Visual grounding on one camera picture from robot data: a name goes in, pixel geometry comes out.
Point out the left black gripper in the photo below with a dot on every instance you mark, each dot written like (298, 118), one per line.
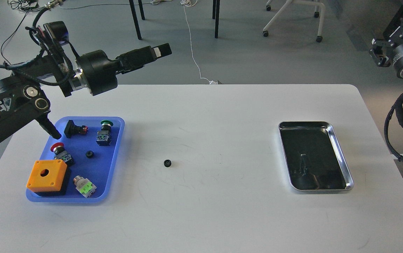
(96, 72)

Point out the small black gear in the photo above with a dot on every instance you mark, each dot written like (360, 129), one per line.
(167, 163)
(89, 154)

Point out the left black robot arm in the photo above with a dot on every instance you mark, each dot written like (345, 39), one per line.
(21, 98)

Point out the black table leg left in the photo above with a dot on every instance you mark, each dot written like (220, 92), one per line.
(135, 17)

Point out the black table leg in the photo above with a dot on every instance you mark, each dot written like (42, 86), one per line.
(135, 17)
(215, 16)

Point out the blue plastic tray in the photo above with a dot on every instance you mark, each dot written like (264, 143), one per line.
(98, 169)

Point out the black table leg right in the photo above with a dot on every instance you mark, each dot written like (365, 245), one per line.
(215, 16)

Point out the red mushroom push button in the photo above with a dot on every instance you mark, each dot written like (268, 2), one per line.
(60, 153)

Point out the green illuminated push button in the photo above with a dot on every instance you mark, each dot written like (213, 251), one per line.
(84, 186)

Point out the silver metal tray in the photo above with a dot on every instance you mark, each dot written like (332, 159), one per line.
(314, 158)

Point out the green push button switch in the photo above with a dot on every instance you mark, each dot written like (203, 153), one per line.
(104, 135)

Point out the black selector switch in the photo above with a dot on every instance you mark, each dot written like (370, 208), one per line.
(71, 129)

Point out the orange button enclosure box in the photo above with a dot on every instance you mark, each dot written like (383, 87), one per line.
(47, 176)

